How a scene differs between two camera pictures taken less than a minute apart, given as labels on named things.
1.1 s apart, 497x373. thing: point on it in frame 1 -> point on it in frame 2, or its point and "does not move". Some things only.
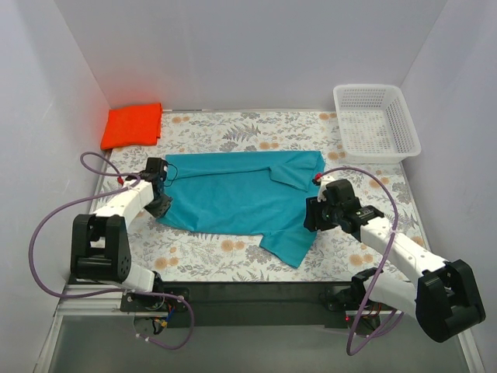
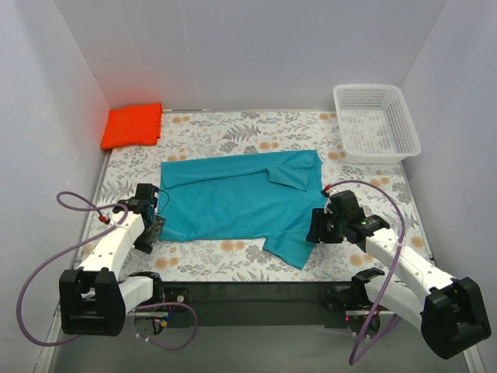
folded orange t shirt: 132,127 does not move
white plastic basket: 376,124 does not move
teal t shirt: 248,193 does not move
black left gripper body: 161,206 -> 154,231
